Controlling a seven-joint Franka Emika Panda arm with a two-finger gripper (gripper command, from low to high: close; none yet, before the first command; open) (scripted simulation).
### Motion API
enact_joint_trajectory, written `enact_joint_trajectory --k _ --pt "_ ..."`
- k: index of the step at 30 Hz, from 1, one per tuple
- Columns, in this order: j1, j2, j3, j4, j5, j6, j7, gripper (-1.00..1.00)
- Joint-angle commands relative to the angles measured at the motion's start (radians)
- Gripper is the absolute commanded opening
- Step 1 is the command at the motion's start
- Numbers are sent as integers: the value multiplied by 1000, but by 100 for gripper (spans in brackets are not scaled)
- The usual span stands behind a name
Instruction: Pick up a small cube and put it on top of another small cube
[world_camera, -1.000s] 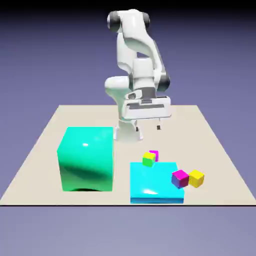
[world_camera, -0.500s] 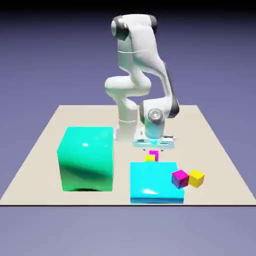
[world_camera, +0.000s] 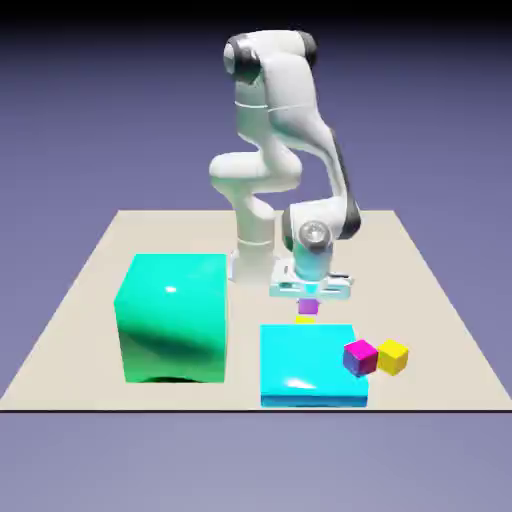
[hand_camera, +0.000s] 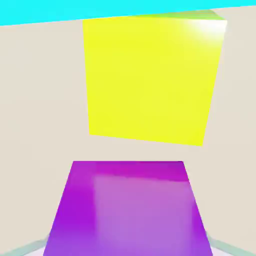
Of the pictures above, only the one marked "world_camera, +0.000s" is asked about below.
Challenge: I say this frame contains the small magenta cube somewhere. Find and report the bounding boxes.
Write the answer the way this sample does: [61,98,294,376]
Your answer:
[342,339,380,378]

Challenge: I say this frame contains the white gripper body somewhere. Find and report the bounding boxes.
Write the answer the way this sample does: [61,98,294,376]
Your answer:
[268,272,355,301]

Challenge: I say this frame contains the large green box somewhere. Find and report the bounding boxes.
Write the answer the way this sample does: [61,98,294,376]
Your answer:
[113,252,228,385]

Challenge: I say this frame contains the large cyan box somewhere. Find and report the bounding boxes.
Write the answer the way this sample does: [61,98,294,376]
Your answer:
[259,323,370,409]

